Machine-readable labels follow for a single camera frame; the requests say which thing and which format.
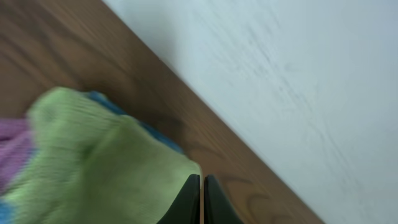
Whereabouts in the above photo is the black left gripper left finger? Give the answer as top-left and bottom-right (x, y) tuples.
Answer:
(157, 174), (201, 224)

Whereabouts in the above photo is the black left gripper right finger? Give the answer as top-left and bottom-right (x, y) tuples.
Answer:
(203, 175), (243, 224)

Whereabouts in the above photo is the green microfiber cloth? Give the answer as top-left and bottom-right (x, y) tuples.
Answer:
(1, 87), (201, 224)

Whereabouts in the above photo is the blue folded cloth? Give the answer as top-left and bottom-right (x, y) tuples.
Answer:
(85, 91), (184, 154)

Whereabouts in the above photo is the purple folded cloth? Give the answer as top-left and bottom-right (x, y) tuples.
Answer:
(1, 119), (34, 195)

